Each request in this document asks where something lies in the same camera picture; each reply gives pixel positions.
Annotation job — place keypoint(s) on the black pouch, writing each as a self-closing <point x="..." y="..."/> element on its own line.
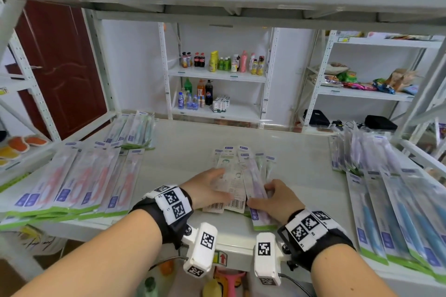
<point x="317" y="118"/>

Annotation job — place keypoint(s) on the white stationery rack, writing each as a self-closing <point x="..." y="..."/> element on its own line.
<point x="28" y="84"/>

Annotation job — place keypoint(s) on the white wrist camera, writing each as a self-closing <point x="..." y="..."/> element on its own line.
<point x="266" y="265"/>
<point x="202" y="255"/>

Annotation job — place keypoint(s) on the white snack shelving unit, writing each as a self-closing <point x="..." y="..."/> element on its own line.
<point x="362" y="94"/>

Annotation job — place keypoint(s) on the small black box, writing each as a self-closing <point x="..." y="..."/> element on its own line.
<point x="379" y="122"/>

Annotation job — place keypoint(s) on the red-brown wooden door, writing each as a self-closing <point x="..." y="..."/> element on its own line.
<point x="62" y="63"/>

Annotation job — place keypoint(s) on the pink plastic scraper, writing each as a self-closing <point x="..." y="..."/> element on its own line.
<point x="231" y="279"/>

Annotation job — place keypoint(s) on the white drinks shelving unit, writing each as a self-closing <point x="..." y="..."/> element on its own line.
<point x="223" y="114"/>

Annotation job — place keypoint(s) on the cluster of water and soda bottles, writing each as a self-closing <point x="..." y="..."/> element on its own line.
<point x="209" y="93"/>

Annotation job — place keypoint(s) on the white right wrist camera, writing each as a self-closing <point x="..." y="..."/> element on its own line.
<point x="266" y="265"/>

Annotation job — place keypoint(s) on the row of purple toothbrush packets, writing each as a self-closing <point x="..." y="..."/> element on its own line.
<point x="366" y="150"/>

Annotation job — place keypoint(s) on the person's left hand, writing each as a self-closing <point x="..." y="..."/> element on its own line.
<point x="205" y="192"/>

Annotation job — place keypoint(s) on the pile of mixed toothbrush packets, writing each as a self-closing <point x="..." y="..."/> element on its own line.
<point x="230" y="175"/>

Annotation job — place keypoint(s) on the purple toothbrush packet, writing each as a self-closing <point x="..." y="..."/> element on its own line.
<point x="254" y="182"/>

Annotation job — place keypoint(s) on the small green bottle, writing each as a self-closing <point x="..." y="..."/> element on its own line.
<point x="151" y="288"/>

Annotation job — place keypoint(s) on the white metal shelf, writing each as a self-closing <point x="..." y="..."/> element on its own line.
<point x="181" y="140"/>

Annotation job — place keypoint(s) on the pile of snack packets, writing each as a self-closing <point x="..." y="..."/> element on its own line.
<point x="348" y="77"/>

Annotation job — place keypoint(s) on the yellow and orange shoes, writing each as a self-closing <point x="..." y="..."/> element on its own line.
<point x="17" y="145"/>

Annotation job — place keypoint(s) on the cluster of small white cartons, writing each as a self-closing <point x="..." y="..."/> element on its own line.
<point x="221" y="104"/>

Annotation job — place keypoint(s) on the cartoon print bag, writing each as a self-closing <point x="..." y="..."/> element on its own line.
<point x="41" y="241"/>

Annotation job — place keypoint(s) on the person's left forearm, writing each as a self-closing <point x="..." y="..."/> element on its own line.
<point x="97" y="262"/>

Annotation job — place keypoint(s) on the yellow plastic bottle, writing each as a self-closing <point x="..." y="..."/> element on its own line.
<point x="212" y="289"/>

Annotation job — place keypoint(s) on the row of blue toothbrush packets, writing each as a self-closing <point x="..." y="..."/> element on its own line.
<point x="397" y="216"/>

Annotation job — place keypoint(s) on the row of colourful bottles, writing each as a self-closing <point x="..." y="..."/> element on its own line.
<point x="213" y="61"/>

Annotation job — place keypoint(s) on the person's right hand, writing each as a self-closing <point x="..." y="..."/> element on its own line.
<point x="282" y="202"/>

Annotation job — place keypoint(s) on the green-bordered price label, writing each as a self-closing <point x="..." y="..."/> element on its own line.
<point x="220" y="258"/>

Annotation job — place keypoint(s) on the row of pink toothbrush packets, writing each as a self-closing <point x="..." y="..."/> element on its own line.
<point x="87" y="182"/>

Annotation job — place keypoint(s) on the orange plastic bottle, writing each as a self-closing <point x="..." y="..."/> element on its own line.
<point x="167" y="268"/>

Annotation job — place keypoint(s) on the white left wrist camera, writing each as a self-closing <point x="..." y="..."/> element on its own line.
<point x="202" y="255"/>

